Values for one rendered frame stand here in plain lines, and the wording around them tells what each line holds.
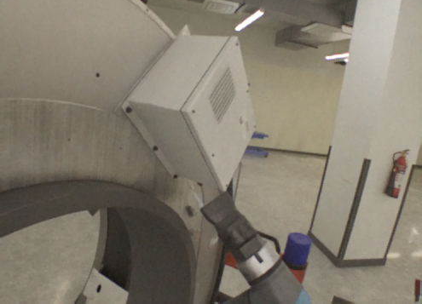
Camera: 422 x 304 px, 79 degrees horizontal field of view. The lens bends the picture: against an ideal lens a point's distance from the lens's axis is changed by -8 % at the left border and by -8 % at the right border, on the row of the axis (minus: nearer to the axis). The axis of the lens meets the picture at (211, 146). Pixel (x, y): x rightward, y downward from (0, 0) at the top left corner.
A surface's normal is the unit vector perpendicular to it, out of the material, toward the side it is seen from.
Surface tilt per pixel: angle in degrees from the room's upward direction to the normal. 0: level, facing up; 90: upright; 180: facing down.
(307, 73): 90
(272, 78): 90
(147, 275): 93
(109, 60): 90
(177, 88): 48
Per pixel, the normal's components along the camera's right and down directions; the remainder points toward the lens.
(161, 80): -0.26, -0.59
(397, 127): 0.18, 0.21
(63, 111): 0.87, 0.22
